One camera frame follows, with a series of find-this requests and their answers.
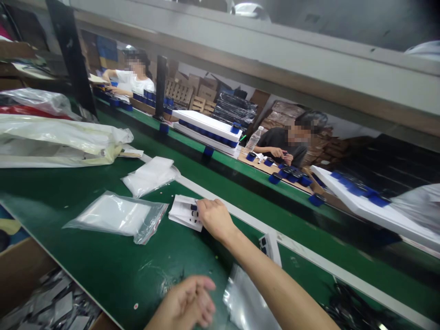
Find row of blue round devices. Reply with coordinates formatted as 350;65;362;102
93;82;134;113

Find thin black post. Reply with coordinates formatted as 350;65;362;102
152;55;169;121

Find zip bag of white sheets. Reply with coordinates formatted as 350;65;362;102
61;191;170;246

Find brown cardboard sheet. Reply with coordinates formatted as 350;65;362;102
238;150;319;189

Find stack of black wrapped boxes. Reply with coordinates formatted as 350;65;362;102
214;88;259;128

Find clear water bottle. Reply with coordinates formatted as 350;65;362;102
244;126;266;154

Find wide black post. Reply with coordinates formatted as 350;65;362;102
45;0;99;119

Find stack of white printed leaflets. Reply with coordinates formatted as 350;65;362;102
167;194;207;232

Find cardboard box of silver packets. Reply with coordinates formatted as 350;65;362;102
0;237;119;330

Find grey overhead beam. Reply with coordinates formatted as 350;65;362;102
68;0;440;152

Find pile of black cables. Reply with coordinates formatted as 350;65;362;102
318;276;418;330

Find wooden pallet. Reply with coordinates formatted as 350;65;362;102
190;95;218;116

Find long white foam tray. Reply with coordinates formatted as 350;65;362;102
310;165;440;243

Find group of blue round devices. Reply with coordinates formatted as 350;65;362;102
268;163;313;187

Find person's left hand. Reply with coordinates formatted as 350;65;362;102
159;275;217;329

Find clear bag with red contents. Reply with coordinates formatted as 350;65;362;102
0;88;78;121

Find large white plastic bag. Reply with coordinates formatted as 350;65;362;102
0;113;135;169

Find clear plastic bag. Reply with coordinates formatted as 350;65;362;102
222;263;283;330

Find stack of white foam pouches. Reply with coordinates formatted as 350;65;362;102
120;156;180;199

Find person's right hand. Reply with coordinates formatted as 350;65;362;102
197;198;238;242

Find white foam trays with blue devices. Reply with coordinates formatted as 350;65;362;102
171;110;244;158

